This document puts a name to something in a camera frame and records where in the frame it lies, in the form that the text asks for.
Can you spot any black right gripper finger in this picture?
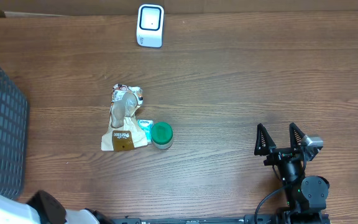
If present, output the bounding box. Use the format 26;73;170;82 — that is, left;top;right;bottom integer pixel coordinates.
254;123;276;156
289;123;305;148

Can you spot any green lid jar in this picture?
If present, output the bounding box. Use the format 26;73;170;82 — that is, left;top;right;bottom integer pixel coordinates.
151;122;173;149

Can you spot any teal Kleenex tissue pack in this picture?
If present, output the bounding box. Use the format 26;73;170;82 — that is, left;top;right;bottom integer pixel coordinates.
137;119;154;144

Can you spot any beige Pantree bread bag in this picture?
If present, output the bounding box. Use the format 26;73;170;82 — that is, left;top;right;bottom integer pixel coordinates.
101;84;148;152

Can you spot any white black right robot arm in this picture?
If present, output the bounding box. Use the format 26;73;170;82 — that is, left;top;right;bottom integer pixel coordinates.
253;123;330;224

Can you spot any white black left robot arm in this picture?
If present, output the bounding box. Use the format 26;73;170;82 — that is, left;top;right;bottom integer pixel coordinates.
0;190;112;224

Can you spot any white barcode scanner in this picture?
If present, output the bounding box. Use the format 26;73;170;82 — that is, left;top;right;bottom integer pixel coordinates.
136;4;165;48

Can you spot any dark grey plastic basket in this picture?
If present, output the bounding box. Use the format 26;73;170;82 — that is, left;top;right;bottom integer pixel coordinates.
0;67;29;200

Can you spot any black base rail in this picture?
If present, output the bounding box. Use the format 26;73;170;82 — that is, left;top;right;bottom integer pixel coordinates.
110;214;280;224

